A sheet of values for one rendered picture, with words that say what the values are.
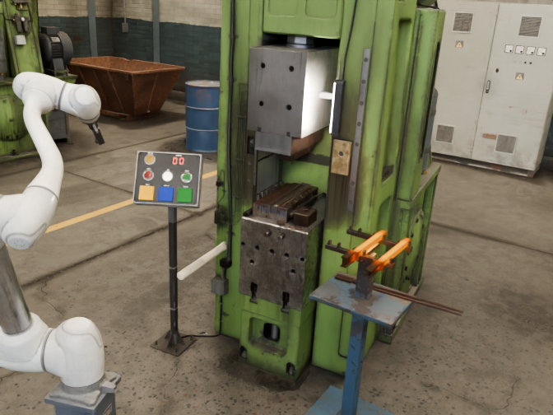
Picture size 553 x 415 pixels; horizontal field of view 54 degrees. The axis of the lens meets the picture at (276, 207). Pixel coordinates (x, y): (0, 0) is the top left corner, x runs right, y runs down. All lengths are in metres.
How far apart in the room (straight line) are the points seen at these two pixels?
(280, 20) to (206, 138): 4.78
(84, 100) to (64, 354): 0.88
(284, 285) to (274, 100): 0.95
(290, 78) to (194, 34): 8.31
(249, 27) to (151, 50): 8.90
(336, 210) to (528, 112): 5.11
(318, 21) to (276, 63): 0.27
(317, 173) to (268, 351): 1.05
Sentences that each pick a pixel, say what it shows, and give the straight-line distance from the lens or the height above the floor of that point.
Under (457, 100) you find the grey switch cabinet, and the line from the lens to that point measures 7.82.
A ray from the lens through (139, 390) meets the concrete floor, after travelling 3.15.
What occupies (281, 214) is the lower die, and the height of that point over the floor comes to 0.95.
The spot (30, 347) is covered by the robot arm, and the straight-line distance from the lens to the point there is 2.12.
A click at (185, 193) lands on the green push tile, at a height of 1.02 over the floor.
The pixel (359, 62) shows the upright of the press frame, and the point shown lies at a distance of 2.64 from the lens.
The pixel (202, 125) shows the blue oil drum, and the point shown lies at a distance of 7.40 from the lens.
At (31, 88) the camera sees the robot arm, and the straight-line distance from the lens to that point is 2.08.
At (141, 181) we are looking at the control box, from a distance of 2.94.
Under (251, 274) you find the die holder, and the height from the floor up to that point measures 0.60.
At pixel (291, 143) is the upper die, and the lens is 2.67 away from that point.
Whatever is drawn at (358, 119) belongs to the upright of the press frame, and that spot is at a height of 1.47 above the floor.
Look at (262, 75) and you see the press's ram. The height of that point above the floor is 1.64.
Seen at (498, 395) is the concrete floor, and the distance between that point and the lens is 3.42.
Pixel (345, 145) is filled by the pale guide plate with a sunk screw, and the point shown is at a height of 1.34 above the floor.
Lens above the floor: 1.98
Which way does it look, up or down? 21 degrees down
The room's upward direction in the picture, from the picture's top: 3 degrees clockwise
